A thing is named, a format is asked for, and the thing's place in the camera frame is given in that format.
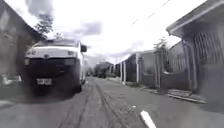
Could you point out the small tree behind wall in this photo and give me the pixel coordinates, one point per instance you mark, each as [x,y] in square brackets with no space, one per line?
[161,45]

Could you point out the white van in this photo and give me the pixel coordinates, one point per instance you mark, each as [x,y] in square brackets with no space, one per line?
[55,63]

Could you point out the distant dark building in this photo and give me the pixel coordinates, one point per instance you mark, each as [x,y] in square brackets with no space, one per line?
[103,69]

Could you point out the walled building with pale posts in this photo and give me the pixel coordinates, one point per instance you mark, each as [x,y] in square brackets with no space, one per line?
[146,68]

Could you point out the robot's own part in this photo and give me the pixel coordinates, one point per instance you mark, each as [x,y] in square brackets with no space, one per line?
[148,119]

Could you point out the concrete kerb strip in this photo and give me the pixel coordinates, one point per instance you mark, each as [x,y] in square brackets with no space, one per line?
[180,95]

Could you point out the tall dark tree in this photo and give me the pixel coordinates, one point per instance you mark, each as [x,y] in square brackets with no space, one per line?
[45,25]

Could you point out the building with overhanging roof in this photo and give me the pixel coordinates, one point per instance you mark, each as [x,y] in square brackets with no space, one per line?
[206,53]

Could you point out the grey asphalt road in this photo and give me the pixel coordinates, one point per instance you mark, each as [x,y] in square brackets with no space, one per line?
[106,106]

